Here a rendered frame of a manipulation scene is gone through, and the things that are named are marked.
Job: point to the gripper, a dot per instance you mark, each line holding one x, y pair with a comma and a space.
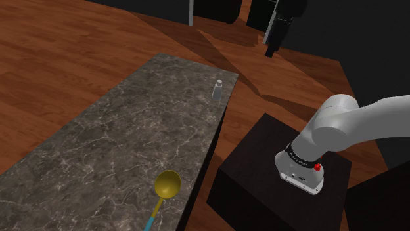
281, 32

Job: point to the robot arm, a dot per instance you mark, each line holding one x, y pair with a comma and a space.
333, 128

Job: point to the grey salt shaker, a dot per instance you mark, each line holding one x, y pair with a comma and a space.
217, 92

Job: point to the dark robot stand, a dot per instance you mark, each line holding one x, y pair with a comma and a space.
250, 166

